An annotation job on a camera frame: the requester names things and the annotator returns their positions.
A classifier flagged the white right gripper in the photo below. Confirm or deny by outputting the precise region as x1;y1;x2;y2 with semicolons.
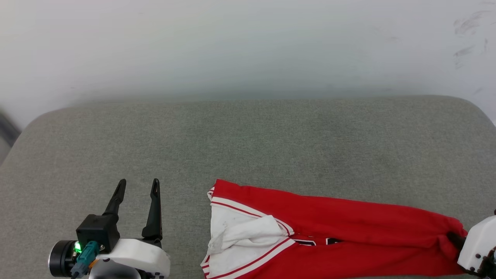
446;215;496;278

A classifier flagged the red and white jersey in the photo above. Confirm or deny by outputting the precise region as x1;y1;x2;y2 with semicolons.
200;179;469;279

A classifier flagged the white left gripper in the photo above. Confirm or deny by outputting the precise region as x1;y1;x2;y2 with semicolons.
48;178;171;279

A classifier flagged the grey fabric sofa cushion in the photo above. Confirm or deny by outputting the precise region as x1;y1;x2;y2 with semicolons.
0;96;496;279

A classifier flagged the teal camera cable connector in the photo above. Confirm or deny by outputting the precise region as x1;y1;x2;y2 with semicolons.
71;241;100;279

